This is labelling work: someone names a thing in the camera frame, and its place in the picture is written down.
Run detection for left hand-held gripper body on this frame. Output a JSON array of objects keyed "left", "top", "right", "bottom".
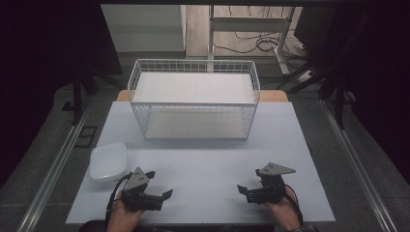
[{"left": 121, "top": 166, "right": 163, "bottom": 213}]

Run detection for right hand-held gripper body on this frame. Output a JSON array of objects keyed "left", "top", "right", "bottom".
[{"left": 246, "top": 161, "right": 297, "bottom": 205}]

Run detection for person's right hand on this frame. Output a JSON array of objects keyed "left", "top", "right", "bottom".
[{"left": 262, "top": 186, "right": 303, "bottom": 232}]

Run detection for person's left hand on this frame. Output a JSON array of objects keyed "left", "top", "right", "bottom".
[{"left": 105, "top": 189, "right": 145, "bottom": 232}]

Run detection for white square plastic container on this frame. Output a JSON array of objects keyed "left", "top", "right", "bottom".
[{"left": 89, "top": 142, "right": 129, "bottom": 186}]

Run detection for person's dark clothing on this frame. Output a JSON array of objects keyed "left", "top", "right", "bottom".
[{"left": 76, "top": 219, "right": 112, "bottom": 232}]

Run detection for black stand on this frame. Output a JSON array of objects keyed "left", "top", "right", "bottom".
[
  {"left": 71, "top": 62, "right": 100, "bottom": 127},
  {"left": 318, "top": 61, "right": 357, "bottom": 131}
]

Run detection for white power strip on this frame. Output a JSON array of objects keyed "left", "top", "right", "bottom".
[{"left": 296, "top": 70, "right": 314, "bottom": 83}]

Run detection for dark curtain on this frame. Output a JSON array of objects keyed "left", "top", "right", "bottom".
[
  {"left": 0, "top": 0, "right": 124, "bottom": 189},
  {"left": 294, "top": 0, "right": 410, "bottom": 187}
]

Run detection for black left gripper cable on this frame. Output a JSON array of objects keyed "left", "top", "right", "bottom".
[{"left": 104, "top": 172, "right": 133, "bottom": 223}]

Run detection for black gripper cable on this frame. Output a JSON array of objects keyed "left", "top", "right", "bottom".
[
  {"left": 104, "top": 172, "right": 133, "bottom": 223},
  {"left": 283, "top": 183, "right": 305, "bottom": 227}
]

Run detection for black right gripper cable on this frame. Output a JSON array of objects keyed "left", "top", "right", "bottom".
[{"left": 283, "top": 183, "right": 305, "bottom": 227}]

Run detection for white wire basket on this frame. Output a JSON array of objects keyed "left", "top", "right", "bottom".
[{"left": 127, "top": 58, "right": 261, "bottom": 141}]

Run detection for metal floor rail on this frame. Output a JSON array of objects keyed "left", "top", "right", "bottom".
[
  {"left": 15, "top": 96, "right": 95, "bottom": 232},
  {"left": 319, "top": 98, "right": 398, "bottom": 232}
]

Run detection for black floor cables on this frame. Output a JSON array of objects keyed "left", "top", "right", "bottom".
[{"left": 212, "top": 5, "right": 306, "bottom": 57}]

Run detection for white metal desk frame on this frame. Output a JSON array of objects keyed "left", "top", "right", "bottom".
[{"left": 207, "top": 4, "right": 297, "bottom": 76}]

